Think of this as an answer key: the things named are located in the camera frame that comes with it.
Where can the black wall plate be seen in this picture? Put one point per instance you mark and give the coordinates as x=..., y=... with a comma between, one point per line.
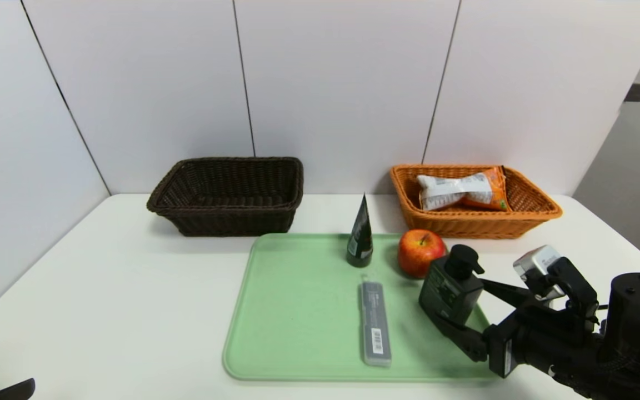
x=636, y=92

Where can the dark conical cosmetic tube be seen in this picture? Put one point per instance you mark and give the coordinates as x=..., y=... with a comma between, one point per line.
x=360, y=244

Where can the grey door panel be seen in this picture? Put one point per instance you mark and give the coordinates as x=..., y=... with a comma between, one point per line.
x=636, y=183

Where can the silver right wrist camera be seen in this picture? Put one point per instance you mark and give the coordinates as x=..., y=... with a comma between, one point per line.
x=536, y=261

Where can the orange snack bag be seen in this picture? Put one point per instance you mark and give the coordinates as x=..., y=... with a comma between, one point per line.
x=459, y=191

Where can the dark brown wicker basket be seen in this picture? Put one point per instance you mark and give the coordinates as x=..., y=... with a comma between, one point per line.
x=225, y=194

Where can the red apple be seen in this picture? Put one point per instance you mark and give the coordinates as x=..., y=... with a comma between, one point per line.
x=421, y=254

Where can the light green plastic tray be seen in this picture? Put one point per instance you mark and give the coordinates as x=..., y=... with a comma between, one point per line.
x=298, y=322

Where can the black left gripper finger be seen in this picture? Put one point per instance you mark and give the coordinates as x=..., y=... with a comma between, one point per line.
x=17, y=391

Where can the clear plastic case with barcode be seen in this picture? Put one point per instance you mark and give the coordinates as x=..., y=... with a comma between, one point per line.
x=376, y=328

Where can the orange wicker basket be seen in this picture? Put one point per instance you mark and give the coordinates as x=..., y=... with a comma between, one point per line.
x=475, y=225

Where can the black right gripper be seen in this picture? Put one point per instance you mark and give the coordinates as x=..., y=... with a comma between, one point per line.
x=504, y=345

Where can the dark green pump bottle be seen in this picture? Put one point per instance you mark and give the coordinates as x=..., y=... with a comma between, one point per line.
x=448, y=289

